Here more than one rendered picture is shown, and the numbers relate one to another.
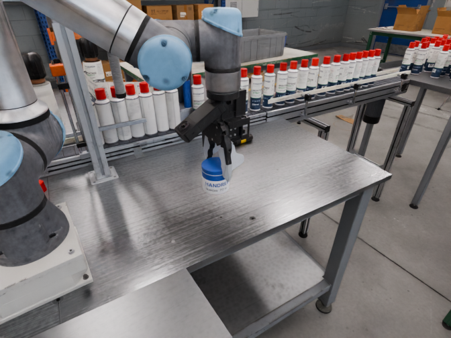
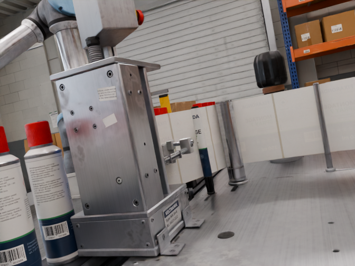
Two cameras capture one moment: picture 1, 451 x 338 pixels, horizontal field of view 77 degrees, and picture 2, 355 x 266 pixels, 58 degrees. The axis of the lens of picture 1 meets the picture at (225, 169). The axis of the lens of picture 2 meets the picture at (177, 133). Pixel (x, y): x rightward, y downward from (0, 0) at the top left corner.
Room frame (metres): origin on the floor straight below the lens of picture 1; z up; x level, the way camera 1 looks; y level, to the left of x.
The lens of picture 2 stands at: (1.66, 0.00, 1.06)
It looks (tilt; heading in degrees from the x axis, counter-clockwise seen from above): 3 degrees down; 143
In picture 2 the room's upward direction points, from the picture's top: 11 degrees counter-clockwise
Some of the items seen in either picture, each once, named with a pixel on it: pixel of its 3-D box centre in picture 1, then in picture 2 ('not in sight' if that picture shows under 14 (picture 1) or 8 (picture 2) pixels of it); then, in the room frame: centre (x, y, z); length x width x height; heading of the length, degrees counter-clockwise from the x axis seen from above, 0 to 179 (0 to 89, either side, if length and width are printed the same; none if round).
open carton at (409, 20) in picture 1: (410, 17); not in sight; (5.40, -3.11, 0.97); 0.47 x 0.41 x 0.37; 120
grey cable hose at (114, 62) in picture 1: (115, 64); (100, 79); (0.92, 0.35, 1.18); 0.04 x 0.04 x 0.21
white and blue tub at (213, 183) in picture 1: (215, 175); not in sight; (0.59, 0.02, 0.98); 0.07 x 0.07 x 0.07
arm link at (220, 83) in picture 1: (221, 80); not in sight; (0.61, 0.01, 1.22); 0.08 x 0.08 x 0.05
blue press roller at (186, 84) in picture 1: (187, 97); not in sight; (1.20, 0.16, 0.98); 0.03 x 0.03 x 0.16
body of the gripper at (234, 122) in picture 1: (225, 115); not in sight; (0.61, 0.00, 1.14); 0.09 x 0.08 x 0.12; 124
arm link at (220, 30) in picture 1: (221, 39); not in sight; (0.61, 0.01, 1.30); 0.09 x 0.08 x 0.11; 96
